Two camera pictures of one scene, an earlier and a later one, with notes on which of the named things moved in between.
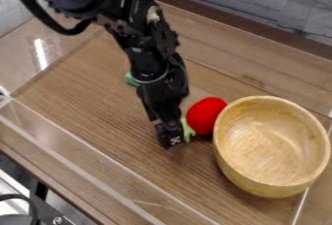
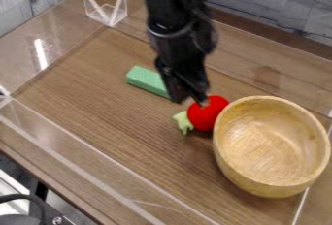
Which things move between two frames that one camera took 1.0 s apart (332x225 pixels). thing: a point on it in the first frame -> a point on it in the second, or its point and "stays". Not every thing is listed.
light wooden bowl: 272,144 stays
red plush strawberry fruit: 201,114 stays
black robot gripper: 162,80 -> 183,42
